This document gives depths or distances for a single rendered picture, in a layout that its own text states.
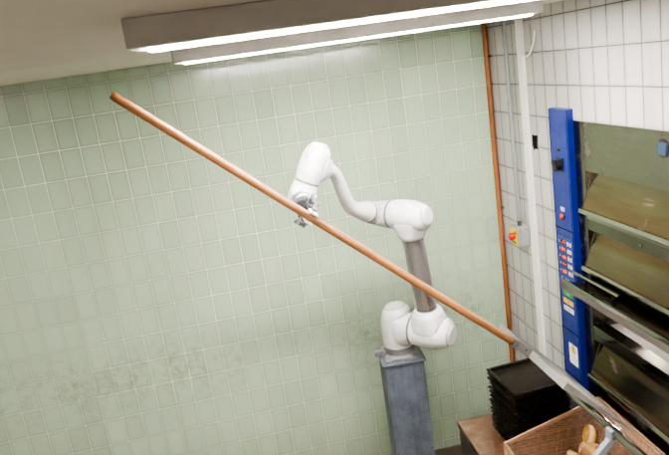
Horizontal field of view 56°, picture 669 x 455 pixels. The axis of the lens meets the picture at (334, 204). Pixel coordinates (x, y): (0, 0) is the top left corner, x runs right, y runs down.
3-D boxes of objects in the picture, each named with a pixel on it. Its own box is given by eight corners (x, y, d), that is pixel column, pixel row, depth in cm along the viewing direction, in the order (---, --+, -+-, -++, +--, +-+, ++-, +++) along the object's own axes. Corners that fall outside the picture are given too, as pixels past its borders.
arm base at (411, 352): (371, 349, 328) (370, 340, 327) (413, 342, 330) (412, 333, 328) (377, 365, 310) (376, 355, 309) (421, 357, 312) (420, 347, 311)
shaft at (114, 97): (107, 98, 200) (111, 90, 200) (109, 98, 203) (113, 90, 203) (512, 345, 241) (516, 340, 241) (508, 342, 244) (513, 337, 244)
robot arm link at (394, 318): (393, 334, 330) (388, 295, 325) (424, 340, 319) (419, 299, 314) (376, 346, 318) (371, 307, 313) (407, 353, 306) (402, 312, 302)
